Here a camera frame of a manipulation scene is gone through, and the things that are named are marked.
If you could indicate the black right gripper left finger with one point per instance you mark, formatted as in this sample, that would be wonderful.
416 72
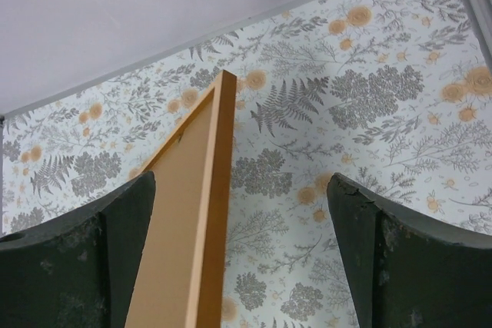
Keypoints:
79 269

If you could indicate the wooden picture frame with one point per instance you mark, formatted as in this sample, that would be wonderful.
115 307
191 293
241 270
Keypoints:
180 278

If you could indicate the floral patterned table mat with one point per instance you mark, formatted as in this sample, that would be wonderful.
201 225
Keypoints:
395 94

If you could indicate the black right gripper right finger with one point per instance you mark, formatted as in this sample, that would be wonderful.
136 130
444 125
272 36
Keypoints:
406 269

